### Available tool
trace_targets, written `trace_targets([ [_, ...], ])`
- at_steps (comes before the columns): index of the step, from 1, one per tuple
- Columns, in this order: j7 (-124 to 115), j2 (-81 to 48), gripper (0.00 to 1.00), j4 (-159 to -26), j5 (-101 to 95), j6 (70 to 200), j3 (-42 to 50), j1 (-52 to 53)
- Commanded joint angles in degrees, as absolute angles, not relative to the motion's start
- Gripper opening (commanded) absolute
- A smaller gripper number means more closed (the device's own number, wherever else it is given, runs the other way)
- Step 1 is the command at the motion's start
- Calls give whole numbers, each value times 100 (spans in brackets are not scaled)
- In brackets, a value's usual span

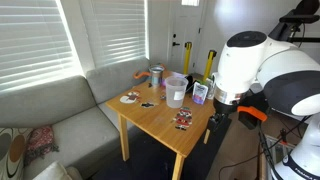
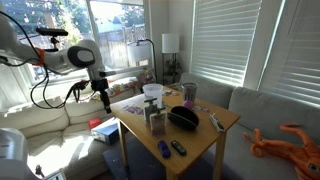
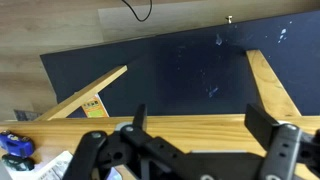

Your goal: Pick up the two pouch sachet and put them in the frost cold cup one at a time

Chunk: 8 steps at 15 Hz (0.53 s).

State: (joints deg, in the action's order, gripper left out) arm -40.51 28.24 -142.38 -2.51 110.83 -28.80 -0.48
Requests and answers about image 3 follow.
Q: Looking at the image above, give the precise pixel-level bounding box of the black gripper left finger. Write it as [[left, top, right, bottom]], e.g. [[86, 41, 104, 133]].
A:
[[62, 103, 188, 180]]

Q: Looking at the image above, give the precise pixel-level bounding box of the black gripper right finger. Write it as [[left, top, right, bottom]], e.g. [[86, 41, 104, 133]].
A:
[[244, 103, 320, 180]]

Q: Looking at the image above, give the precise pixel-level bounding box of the grey patterned floor item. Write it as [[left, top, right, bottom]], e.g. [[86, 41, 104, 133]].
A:
[[13, 109, 43, 122]]

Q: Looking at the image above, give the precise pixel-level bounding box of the dark green toy car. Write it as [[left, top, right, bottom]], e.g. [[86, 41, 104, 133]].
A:
[[1, 153, 36, 172]]

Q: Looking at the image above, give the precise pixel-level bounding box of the blue toy car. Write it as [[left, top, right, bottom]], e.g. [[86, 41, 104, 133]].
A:
[[0, 130, 36, 158]]

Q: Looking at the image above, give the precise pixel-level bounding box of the wooden table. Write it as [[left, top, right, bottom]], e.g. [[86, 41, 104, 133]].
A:
[[0, 49, 320, 180]]

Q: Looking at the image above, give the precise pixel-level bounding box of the thin black floor cable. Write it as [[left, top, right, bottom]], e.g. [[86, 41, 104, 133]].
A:
[[120, 0, 154, 23]]

